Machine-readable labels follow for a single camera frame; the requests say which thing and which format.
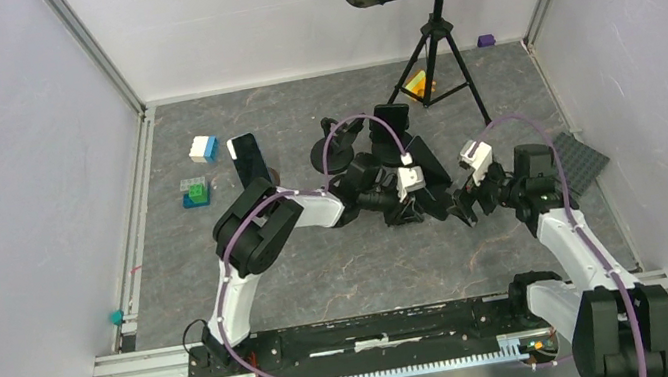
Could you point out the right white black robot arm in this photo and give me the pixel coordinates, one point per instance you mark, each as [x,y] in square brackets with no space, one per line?
[616,325]

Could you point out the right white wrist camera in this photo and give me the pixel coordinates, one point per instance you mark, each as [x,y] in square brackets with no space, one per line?
[476,156]

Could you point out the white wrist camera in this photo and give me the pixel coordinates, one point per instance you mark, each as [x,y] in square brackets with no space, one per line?
[476,156]
[410,178]

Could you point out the white and blue blocks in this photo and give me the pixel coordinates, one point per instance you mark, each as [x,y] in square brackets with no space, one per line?
[204,149]

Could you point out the black square-base phone holder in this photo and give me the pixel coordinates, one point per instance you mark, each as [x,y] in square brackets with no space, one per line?
[436,202]

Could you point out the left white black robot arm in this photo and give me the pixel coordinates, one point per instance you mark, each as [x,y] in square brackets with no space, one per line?
[252,233]

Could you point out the orange yellow block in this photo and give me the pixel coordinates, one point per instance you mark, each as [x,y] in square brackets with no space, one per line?
[414,87]

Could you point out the purple block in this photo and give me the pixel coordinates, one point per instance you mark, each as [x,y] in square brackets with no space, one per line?
[486,40]

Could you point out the blue-edged black smartphone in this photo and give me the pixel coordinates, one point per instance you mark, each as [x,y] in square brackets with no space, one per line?
[248,160]

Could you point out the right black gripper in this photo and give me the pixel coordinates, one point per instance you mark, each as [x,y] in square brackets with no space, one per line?
[465,198]

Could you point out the black round-base phone stand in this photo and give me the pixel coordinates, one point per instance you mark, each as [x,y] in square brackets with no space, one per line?
[334,157]

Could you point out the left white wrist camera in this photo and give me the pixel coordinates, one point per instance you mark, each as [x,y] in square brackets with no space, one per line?
[410,178]

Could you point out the teal clip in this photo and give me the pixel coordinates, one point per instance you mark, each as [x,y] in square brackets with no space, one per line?
[116,318]

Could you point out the grey studded baseplate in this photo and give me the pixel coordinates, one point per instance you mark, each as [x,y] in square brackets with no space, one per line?
[582,164]

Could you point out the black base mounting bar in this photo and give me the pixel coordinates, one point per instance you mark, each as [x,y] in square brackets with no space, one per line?
[376,342]

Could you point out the green white blue blocks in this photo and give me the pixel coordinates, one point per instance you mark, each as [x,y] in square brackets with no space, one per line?
[195,192]

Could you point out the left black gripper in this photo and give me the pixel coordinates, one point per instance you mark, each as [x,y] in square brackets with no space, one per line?
[405,212]

